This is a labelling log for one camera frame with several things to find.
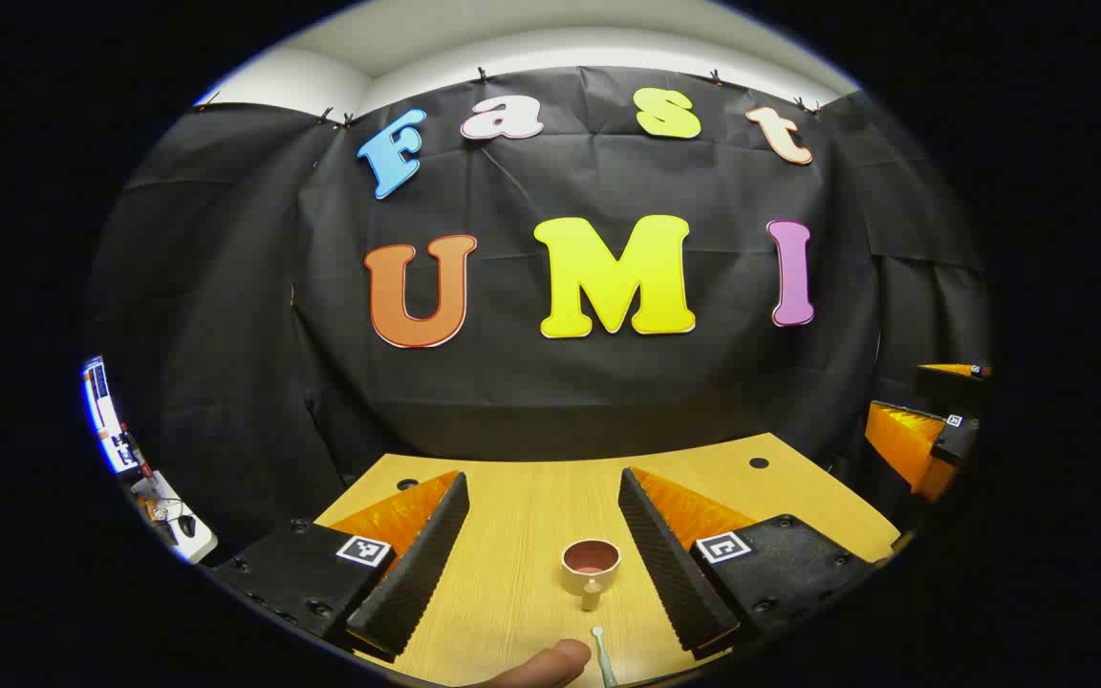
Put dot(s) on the black computer mouse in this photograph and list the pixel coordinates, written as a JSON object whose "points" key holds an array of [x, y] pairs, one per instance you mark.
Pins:
{"points": [[187, 525]]}

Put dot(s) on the beige cup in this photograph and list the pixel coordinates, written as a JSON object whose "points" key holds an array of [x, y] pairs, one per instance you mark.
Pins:
{"points": [[591, 578]]}

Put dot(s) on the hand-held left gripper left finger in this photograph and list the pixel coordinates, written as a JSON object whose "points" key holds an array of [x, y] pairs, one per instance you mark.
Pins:
{"points": [[417, 564]]}

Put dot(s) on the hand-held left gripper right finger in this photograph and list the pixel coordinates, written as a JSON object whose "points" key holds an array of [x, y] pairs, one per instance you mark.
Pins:
{"points": [[670, 564]]}

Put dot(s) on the white side desk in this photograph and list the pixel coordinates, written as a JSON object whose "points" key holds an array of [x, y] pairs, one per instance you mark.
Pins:
{"points": [[199, 547]]}

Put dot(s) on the black backdrop cloth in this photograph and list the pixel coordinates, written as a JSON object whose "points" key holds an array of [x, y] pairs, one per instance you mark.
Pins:
{"points": [[512, 401]]}

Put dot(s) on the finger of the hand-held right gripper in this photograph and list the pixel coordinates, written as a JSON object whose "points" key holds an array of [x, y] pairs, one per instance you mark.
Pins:
{"points": [[942, 387], [957, 441]]}

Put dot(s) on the white toothbrush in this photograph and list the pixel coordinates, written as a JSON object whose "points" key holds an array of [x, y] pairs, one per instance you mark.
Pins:
{"points": [[604, 664]]}

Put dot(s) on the computer monitor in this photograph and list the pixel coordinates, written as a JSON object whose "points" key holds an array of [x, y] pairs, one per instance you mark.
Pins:
{"points": [[106, 420]]}

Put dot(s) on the wooden desktop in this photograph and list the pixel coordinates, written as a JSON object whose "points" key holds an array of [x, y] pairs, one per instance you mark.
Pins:
{"points": [[531, 516]]}

